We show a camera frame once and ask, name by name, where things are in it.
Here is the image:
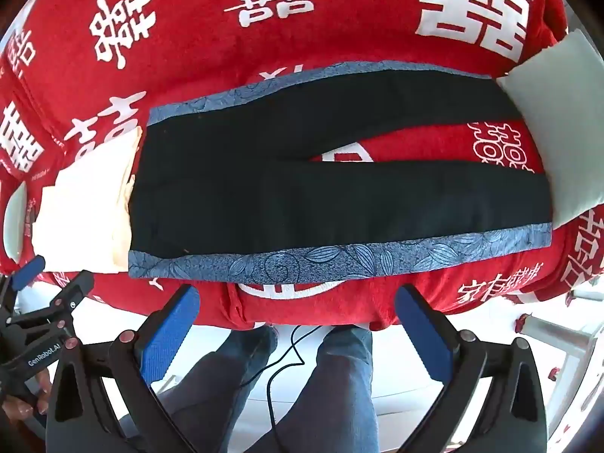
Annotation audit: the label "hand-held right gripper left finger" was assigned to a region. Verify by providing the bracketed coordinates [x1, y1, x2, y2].
[45, 284, 202, 453]

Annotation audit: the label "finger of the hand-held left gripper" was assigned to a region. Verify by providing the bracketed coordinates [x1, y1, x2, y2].
[0, 255, 48, 318]
[7, 270, 96, 345]

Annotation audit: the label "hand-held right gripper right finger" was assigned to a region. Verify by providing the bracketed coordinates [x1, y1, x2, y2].
[394, 284, 550, 453]

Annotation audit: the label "black pants with blue trim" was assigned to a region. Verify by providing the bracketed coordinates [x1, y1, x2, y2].
[127, 60, 554, 280]

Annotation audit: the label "person's left hand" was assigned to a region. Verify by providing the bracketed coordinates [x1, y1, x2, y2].
[0, 370, 52, 430]

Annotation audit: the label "person's left leg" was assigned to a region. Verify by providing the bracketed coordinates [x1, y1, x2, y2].
[156, 325, 279, 453]

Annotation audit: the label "person's leg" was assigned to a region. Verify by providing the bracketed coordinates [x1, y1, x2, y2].
[245, 328, 378, 453]
[156, 325, 279, 453]

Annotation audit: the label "cream folded cloth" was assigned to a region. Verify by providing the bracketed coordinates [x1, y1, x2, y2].
[31, 127, 143, 274]

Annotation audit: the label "person's right leg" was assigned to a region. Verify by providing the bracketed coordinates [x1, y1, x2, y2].
[245, 328, 378, 453]

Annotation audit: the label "pale knit folded cloth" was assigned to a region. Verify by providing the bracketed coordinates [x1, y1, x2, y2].
[495, 28, 604, 232]

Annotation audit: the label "red printed blanket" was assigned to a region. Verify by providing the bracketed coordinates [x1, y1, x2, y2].
[0, 0, 604, 332]

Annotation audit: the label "black cable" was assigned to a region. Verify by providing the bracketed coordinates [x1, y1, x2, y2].
[265, 323, 326, 453]

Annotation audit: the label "white metal frame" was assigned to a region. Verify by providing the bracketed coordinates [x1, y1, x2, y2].
[514, 311, 604, 416]

